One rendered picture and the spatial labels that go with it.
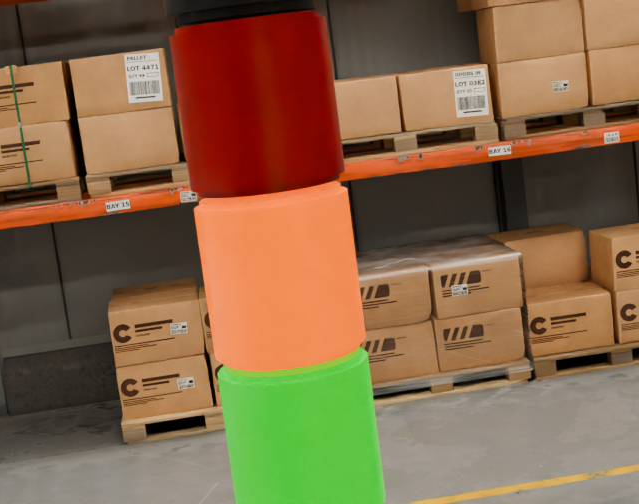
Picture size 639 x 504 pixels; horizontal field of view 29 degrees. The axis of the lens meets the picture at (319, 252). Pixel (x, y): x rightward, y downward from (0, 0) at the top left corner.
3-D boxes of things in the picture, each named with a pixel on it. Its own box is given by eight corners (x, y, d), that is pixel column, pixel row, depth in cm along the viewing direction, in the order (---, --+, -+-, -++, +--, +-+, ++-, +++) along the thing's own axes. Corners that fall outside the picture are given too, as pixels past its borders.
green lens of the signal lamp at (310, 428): (238, 549, 40) (215, 387, 39) (238, 495, 44) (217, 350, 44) (395, 526, 40) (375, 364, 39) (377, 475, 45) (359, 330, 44)
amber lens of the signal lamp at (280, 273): (214, 381, 39) (189, 211, 38) (216, 345, 44) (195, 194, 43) (374, 358, 39) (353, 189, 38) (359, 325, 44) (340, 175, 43)
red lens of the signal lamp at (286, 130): (188, 205, 38) (163, 28, 37) (194, 188, 43) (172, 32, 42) (352, 183, 38) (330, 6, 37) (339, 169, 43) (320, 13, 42)
